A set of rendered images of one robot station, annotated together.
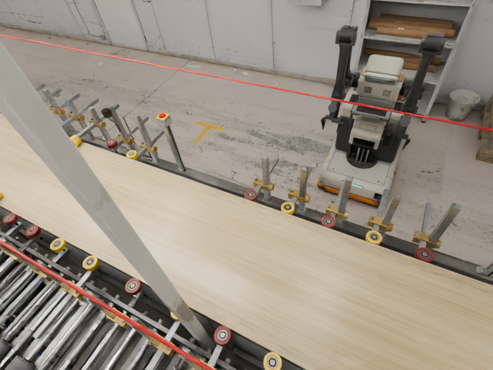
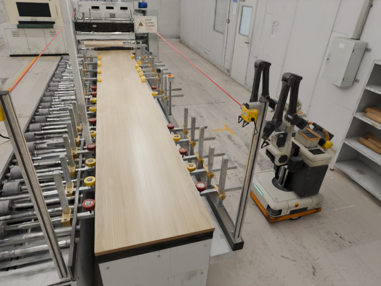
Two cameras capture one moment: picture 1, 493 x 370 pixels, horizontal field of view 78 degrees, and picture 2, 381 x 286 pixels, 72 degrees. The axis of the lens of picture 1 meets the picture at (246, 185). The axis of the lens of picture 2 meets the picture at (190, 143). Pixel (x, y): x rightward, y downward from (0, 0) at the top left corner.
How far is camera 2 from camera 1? 183 cm
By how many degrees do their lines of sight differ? 34
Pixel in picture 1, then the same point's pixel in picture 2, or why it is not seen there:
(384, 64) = not seen: hidden behind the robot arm
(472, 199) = (355, 276)
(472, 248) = not seen: outside the picture
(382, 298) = (155, 179)
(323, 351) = (108, 172)
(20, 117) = not seen: outside the picture
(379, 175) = (282, 197)
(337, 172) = (257, 179)
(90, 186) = (65, 14)
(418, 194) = (310, 240)
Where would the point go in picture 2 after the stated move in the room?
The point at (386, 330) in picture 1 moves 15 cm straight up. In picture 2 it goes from (138, 186) to (136, 169)
